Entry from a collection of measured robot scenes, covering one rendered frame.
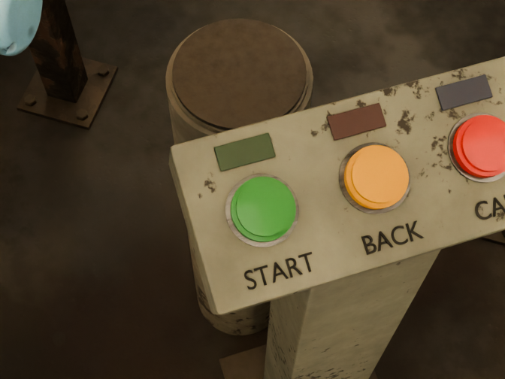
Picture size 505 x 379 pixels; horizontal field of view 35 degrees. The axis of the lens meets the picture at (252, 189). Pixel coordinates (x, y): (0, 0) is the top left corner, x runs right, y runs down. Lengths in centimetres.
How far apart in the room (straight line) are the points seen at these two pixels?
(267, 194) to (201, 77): 19
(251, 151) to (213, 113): 13
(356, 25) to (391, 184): 87
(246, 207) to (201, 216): 3
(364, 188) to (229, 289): 10
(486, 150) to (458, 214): 4
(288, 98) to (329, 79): 66
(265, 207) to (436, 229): 11
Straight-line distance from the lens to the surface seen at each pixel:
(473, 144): 53
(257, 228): 48
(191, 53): 66
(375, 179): 50
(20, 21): 66
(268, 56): 66
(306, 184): 50
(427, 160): 52
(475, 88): 55
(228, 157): 50
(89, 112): 126
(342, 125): 51
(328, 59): 131
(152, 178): 119
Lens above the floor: 105
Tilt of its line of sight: 63 degrees down
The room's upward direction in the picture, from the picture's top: 1 degrees clockwise
